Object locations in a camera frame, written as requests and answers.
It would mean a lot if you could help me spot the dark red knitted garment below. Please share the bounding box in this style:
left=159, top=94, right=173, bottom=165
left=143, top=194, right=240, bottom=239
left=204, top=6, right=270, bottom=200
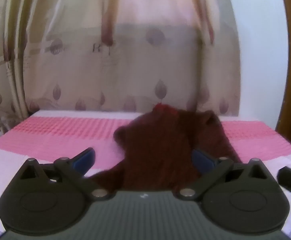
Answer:
left=90, top=104, right=243, bottom=191

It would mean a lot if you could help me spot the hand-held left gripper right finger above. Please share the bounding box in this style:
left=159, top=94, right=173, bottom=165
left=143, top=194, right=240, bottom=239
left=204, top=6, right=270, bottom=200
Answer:
left=174, top=148, right=269, bottom=201

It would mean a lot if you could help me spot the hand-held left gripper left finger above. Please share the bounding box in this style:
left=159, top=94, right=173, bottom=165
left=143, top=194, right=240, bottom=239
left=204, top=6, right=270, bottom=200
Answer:
left=20, top=147, right=109, bottom=201

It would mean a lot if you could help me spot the beige leaf print curtain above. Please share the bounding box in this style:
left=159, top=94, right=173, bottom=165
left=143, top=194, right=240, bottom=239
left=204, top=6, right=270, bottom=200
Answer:
left=0, top=0, right=241, bottom=138

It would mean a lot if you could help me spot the pink checked bed sheet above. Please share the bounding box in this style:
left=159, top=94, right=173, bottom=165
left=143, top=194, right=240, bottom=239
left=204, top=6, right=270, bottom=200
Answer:
left=0, top=109, right=291, bottom=238

